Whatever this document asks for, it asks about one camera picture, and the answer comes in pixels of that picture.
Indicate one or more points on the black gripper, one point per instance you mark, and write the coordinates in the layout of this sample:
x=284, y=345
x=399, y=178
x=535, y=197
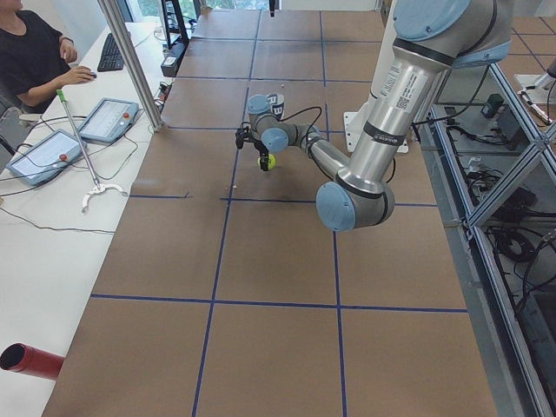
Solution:
x=257, y=145

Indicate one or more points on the yellow tennis ball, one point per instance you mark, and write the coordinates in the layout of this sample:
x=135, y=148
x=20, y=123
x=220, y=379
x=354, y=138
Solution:
x=271, y=161

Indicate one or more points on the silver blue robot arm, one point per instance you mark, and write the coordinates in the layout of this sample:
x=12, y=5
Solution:
x=430, y=37

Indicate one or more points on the tennis ball can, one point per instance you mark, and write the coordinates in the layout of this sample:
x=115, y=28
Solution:
x=277, y=104

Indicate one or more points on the person right hand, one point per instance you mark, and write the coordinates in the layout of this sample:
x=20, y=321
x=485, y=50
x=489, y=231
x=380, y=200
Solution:
x=76, y=75

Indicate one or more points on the person left hand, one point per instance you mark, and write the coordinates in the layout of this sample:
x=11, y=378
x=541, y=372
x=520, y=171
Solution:
x=68, y=52

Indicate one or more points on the black power strip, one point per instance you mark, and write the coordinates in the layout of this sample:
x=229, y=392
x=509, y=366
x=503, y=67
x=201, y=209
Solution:
x=173, y=59

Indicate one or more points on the far teach pendant tablet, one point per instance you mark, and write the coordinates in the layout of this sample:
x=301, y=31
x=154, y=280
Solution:
x=108, y=121

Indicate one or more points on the teach pendant tablet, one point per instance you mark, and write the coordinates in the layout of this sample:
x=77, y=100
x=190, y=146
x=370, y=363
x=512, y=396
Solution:
x=108, y=121
x=46, y=159

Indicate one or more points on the reacher grabber tool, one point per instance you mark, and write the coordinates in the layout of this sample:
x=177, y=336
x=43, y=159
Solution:
x=99, y=187

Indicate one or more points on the black keyboard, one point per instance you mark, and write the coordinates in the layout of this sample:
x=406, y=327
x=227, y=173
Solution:
x=111, y=58

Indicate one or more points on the near teach pendant tablet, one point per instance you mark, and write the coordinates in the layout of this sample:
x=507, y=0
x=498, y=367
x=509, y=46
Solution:
x=46, y=159

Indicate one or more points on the person in black shirt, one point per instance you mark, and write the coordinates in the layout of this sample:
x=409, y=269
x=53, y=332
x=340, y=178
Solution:
x=31, y=66

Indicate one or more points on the red tube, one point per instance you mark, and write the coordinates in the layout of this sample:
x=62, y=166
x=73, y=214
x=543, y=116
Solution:
x=25, y=359

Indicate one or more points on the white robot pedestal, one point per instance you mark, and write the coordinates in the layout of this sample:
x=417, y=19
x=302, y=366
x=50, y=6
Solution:
x=354, y=122

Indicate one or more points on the aluminium frame post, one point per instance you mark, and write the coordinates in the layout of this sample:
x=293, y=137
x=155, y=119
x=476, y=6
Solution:
x=119, y=30

